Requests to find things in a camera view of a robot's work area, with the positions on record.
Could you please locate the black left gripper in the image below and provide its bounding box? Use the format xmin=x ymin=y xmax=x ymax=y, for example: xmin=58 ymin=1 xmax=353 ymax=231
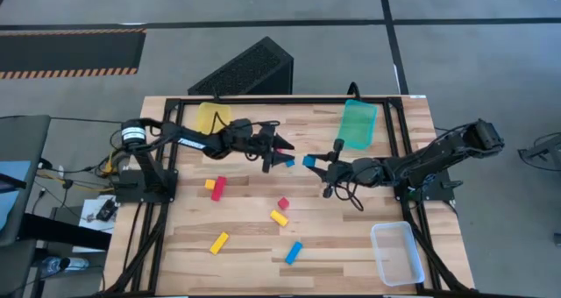
xmin=255 ymin=123 xmax=296 ymax=174

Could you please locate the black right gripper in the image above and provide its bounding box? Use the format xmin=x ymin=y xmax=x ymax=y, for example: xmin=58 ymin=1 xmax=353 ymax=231
xmin=306 ymin=138 xmax=354 ymax=199

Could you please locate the red rectangular block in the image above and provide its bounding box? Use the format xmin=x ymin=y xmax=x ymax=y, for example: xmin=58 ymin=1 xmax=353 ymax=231
xmin=210 ymin=175 xmax=228 ymax=202

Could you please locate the long yellow block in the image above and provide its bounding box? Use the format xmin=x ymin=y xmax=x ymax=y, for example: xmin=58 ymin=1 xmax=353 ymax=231
xmin=209 ymin=231 xmax=231 ymax=256

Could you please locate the green translucent plastic bin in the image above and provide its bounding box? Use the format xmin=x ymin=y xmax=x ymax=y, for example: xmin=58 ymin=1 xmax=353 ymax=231
xmin=336 ymin=98 xmax=379 ymax=151

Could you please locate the short yellow block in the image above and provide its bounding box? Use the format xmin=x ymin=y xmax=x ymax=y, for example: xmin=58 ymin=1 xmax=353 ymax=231
xmin=269 ymin=209 xmax=290 ymax=228

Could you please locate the yellow translucent plastic bin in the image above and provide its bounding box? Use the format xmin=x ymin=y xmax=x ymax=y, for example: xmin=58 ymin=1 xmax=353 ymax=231
xmin=195 ymin=101 xmax=233 ymax=136

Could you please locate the black mesh computer case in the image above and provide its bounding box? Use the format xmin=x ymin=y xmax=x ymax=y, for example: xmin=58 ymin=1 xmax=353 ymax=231
xmin=187 ymin=35 xmax=295 ymax=96

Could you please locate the long blue block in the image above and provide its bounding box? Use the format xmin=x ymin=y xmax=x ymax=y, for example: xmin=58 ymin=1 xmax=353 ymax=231
xmin=284 ymin=240 xmax=304 ymax=266

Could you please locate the clear plastic bin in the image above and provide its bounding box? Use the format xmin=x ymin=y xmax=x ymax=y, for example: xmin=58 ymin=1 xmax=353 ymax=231
xmin=370 ymin=221 xmax=426 ymax=287

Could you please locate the small black device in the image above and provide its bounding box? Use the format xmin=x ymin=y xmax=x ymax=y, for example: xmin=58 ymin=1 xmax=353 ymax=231
xmin=96 ymin=199 xmax=117 ymax=223

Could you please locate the white paper sheet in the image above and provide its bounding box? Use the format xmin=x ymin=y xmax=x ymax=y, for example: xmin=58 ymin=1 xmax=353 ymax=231
xmin=78 ymin=195 xmax=117 ymax=236

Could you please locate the clear water bottle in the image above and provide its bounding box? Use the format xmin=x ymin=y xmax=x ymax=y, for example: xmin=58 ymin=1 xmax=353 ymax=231
xmin=41 ymin=256 xmax=91 ymax=275

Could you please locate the black hazard-striped floor mat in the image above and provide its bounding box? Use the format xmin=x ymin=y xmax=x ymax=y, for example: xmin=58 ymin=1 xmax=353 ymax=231
xmin=0 ymin=28 xmax=148 ymax=80

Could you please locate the blue screen monitor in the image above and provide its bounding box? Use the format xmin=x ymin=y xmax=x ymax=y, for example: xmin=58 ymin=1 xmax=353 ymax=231
xmin=0 ymin=160 xmax=32 ymax=233

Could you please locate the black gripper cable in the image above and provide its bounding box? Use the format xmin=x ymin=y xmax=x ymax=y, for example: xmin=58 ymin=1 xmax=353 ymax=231
xmin=331 ymin=181 xmax=366 ymax=213

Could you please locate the yellow cable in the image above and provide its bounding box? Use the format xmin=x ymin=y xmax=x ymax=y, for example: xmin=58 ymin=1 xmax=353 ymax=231
xmin=37 ymin=153 xmax=116 ymax=193

